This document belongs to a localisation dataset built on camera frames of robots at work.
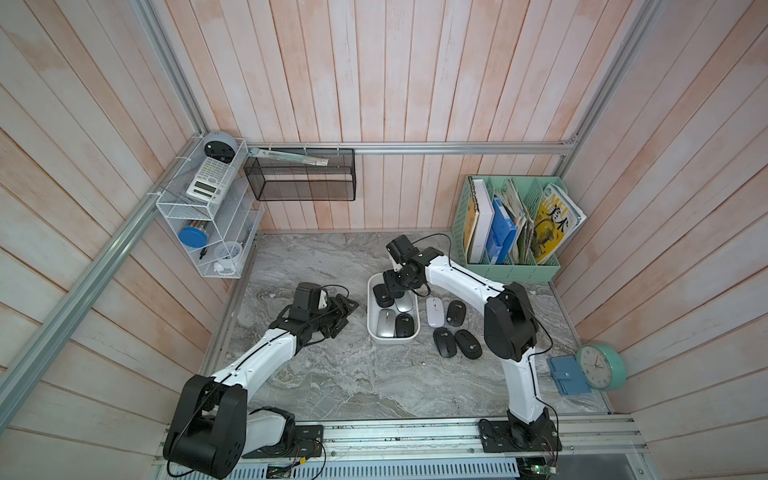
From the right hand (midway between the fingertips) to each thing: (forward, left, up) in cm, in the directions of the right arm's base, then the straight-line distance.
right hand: (391, 283), depth 96 cm
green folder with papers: (+24, -40, +16) cm, 49 cm away
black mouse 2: (-12, -4, -6) cm, 14 cm away
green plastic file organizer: (+32, -49, +14) cm, 60 cm away
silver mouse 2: (-11, +2, -5) cm, 13 cm away
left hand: (-13, +11, +3) cm, 17 cm away
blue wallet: (-26, -50, -7) cm, 57 cm away
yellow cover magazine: (+20, -56, +11) cm, 60 cm away
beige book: (+13, -24, +20) cm, 34 cm away
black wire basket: (+34, +42, +16) cm, 57 cm away
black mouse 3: (-17, -17, -7) cm, 25 cm away
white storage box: (-7, +6, -6) cm, 11 cm away
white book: (+14, -31, +4) cm, 34 cm away
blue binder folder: (+14, -36, +10) cm, 40 cm away
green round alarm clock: (-26, -56, 0) cm, 61 cm away
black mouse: (-3, +3, -4) cm, 6 cm away
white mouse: (-6, -14, -6) cm, 17 cm away
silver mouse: (-4, -5, -6) cm, 9 cm away
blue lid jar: (-3, +52, +25) cm, 58 cm away
